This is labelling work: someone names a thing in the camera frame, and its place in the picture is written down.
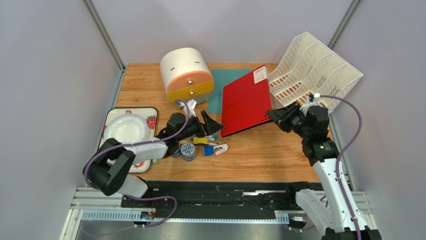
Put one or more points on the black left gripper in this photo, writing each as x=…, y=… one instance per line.
x=210, y=127

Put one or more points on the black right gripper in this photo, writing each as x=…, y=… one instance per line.
x=287, y=115

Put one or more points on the red file folder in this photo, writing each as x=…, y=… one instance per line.
x=245, y=102

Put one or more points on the teal file folder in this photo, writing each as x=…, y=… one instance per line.
x=222, y=77

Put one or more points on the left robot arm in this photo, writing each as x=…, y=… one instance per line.
x=109, y=169

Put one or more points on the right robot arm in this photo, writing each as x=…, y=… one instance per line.
x=341, y=218

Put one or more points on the white blue marker pen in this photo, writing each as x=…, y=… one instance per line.
x=211, y=137

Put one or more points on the yellow bone-shaped eraser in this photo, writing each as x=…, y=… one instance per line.
x=200, y=141

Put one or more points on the blue patterned tape roll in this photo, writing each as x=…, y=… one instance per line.
x=176, y=154
x=188, y=151

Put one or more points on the white plastic file rack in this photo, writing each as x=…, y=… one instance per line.
x=309, y=67

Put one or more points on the round drawer storage box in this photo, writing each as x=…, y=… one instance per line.
x=186, y=76

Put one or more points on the strawberry pattern tray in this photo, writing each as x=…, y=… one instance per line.
x=150, y=114

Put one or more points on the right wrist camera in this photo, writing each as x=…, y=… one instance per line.
x=312, y=100

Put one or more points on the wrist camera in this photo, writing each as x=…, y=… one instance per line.
x=190, y=104
x=312, y=100

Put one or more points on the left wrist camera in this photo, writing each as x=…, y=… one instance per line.
x=190, y=104

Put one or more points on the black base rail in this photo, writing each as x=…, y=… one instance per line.
x=219, y=200

